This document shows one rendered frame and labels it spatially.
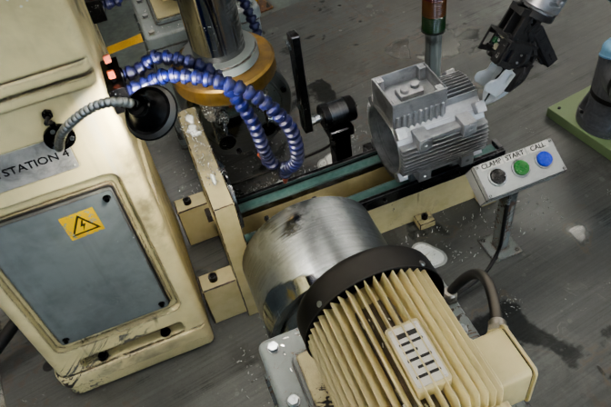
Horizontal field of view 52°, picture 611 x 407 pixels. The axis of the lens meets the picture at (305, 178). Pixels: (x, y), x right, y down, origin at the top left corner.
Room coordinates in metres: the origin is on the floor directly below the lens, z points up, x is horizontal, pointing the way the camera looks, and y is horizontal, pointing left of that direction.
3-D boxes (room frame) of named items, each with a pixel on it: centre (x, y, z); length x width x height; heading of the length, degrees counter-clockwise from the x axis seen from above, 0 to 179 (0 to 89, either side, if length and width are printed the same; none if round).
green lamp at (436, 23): (1.33, -0.38, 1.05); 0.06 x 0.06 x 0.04
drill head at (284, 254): (0.56, -0.02, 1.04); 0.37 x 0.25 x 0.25; 14
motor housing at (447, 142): (0.99, -0.28, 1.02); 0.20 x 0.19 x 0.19; 103
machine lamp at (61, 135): (0.62, 0.23, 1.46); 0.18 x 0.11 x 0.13; 104
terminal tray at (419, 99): (0.98, -0.24, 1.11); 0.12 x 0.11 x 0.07; 103
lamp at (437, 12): (1.33, -0.38, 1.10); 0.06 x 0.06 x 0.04
